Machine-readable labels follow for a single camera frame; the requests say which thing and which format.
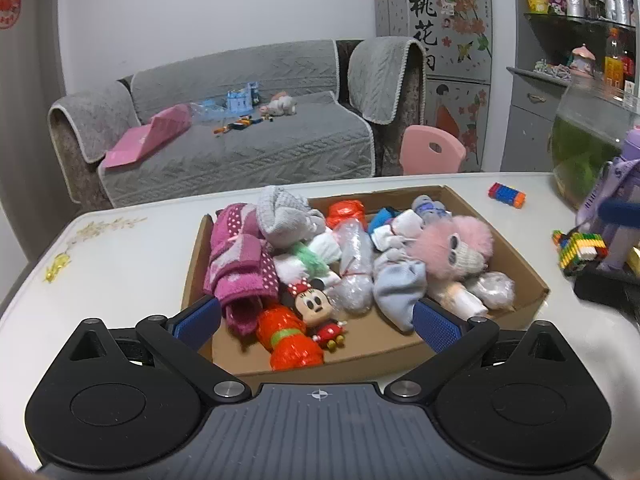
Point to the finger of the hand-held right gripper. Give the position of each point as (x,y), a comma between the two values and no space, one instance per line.
(610,287)
(622,212)

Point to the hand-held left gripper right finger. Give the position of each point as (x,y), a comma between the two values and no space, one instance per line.
(440,327)

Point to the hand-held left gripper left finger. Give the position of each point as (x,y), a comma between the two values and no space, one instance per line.
(195,322)

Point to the cardboard box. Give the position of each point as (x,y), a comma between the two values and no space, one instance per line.
(370,340)

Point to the pink furry doll with goggles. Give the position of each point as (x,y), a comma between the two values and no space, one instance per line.
(440,240)

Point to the white cloth roll black tie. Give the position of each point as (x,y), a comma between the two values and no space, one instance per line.
(407,222)

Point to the clear bubble wrap bundle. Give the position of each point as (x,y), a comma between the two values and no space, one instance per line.
(352,260)

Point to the cartoon mouse figure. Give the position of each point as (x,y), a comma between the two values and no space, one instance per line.
(312,305)

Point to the grey sock bundle purple pattern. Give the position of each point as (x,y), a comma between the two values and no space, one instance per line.
(430,207)

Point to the blue knit sock bundle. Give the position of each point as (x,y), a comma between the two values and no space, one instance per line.
(382,219)

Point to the grey ribbed sock bundle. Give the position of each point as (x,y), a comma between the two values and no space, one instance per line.
(285,215)

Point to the white desktop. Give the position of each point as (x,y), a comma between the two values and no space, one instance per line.
(125,285)

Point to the green yellow black block toy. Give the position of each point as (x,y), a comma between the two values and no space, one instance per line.
(582,252)

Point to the pale grey sock bundle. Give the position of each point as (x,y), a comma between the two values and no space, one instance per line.
(400,290)

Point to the purple water bottle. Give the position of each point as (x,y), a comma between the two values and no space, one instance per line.
(631,150)

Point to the small clear plastic bundle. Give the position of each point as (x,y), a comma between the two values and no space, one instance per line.
(492,287)

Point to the maroon sock bundle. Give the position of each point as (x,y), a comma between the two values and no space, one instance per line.
(240,270)

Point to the glass fish tank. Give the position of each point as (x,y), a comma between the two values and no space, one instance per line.
(580,150)

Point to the red blue orange block toy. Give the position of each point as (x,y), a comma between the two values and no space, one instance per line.
(507,195)

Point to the white and green bundle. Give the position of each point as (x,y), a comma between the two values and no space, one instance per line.
(307,257)

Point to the grey shelf cabinet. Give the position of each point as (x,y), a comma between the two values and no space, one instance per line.
(530,110)

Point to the red bottle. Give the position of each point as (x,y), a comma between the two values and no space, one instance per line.
(628,67)

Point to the orange drink bottle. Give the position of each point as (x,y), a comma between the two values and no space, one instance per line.
(613,65)

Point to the pink toy house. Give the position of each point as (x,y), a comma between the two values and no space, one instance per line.
(582,62)

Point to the grey sofa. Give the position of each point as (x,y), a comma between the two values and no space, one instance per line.
(250,160)

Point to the pink plastic chair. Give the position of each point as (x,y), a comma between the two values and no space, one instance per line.
(425,152)

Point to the pink wedge cushion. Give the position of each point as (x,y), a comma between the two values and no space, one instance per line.
(145,135)

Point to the scattered small colourful toys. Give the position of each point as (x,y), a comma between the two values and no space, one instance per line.
(240,124)

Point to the clear plastic bag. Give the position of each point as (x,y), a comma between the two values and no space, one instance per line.
(205,110)

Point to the blue toy castle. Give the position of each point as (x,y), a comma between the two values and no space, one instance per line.
(242,100)

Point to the yellow tub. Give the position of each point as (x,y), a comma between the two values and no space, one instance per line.
(537,0)

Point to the fridge with flower decals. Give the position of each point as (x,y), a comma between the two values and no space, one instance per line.
(450,60)

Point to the white plush toy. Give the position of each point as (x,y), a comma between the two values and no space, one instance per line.
(280,105)

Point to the grey door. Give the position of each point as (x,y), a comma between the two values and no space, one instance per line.
(30,85)

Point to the red round door decoration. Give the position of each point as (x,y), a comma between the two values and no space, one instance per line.
(9,7)

